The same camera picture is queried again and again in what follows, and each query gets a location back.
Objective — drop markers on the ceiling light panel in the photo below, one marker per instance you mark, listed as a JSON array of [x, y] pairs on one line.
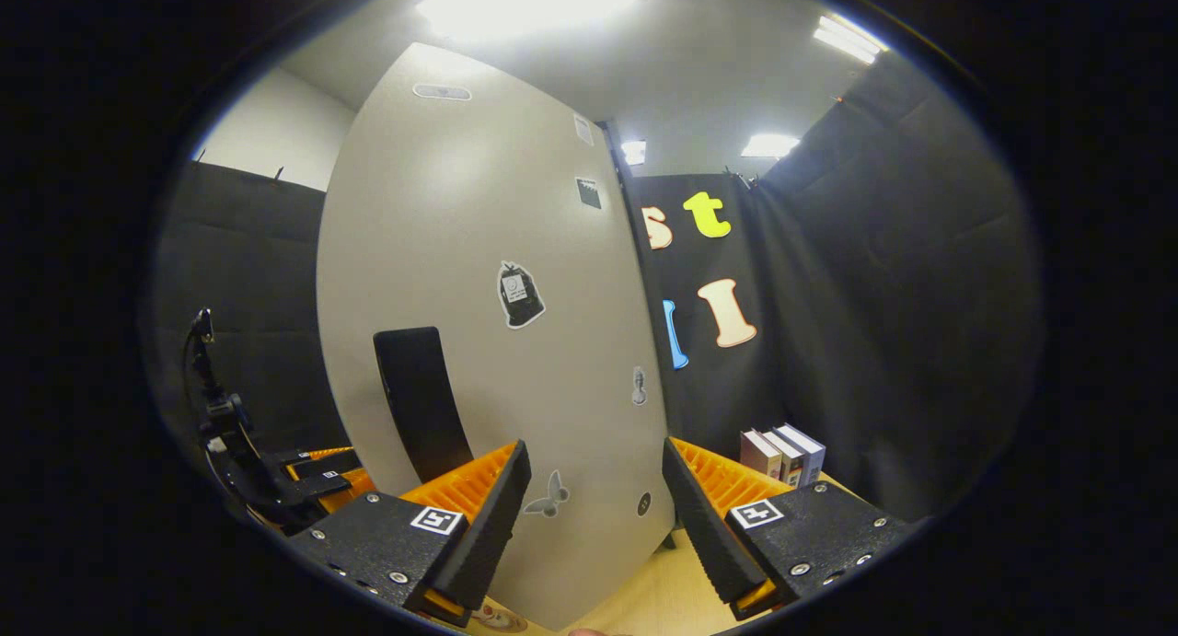
[[848, 40], [770, 145], [633, 153], [534, 1]]

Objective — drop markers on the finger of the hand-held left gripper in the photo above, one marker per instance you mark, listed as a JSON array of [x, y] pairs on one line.
[[322, 463], [348, 491]]

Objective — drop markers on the grey cabinet door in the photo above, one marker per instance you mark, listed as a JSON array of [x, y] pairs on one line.
[[479, 203]]

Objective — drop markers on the hardcover book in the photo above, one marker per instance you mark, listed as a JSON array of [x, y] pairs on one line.
[[805, 447], [784, 447], [759, 454]]

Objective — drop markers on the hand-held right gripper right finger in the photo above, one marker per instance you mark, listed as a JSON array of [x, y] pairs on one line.
[[709, 535]]

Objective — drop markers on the clear bottle with cherry label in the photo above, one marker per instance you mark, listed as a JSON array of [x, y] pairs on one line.
[[502, 618]]

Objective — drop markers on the black backdrop cloth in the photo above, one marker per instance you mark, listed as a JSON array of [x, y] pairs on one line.
[[874, 295]]

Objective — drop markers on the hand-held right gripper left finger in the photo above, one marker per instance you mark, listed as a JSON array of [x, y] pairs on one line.
[[483, 535]]

